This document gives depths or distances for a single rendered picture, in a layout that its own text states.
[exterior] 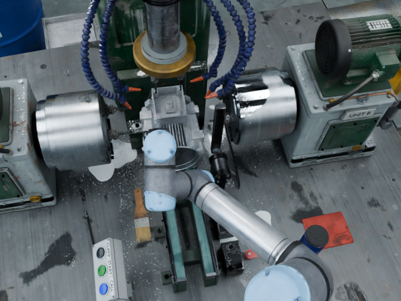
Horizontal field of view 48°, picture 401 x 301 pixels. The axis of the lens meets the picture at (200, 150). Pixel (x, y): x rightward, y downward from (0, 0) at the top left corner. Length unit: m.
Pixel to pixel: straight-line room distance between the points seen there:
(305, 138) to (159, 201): 0.69
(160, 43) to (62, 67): 0.86
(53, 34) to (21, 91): 1.29
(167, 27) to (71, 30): 1.62
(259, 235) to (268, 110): 0.52
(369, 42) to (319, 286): 0.78
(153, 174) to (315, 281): 0.43
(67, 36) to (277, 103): 1.59
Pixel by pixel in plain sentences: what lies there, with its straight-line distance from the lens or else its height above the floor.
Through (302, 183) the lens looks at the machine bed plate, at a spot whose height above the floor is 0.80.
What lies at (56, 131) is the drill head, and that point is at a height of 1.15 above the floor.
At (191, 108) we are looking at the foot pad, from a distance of 1.51.
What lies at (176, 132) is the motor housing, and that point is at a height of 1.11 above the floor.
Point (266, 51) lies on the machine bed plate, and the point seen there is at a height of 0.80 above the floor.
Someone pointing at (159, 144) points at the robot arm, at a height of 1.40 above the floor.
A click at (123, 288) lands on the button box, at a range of 1.29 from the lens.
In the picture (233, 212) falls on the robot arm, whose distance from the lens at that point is 1.10.
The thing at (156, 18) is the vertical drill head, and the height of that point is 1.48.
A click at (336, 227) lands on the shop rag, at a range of 1.69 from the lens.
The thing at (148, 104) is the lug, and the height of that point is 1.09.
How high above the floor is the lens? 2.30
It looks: 60 degrees down
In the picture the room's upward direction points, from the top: 4 degrees clockwise
